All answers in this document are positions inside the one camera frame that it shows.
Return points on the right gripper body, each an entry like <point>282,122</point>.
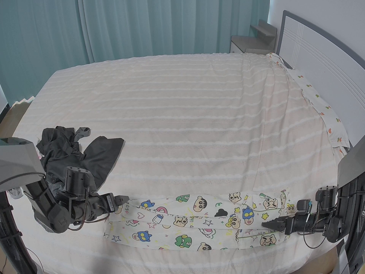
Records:
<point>296,223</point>

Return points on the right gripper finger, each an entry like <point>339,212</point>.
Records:
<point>276,223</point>

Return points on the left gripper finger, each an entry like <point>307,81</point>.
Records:
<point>122,199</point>

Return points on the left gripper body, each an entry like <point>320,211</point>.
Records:
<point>107,203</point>

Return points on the white printed pyjama top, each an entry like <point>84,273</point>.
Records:
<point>199,224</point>

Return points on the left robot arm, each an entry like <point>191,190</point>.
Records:
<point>17,161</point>

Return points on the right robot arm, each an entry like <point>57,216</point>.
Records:
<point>350,175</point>

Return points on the bed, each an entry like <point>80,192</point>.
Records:
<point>171,110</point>

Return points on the black garment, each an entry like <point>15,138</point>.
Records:
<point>94,155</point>

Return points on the grey knitted garment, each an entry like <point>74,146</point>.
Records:
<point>15,193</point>

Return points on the blue-green curtain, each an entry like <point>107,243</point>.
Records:
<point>171,16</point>
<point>42,33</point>

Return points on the grey bedside table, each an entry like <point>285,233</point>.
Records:
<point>248,43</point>

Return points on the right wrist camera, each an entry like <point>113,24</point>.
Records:
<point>304,205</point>

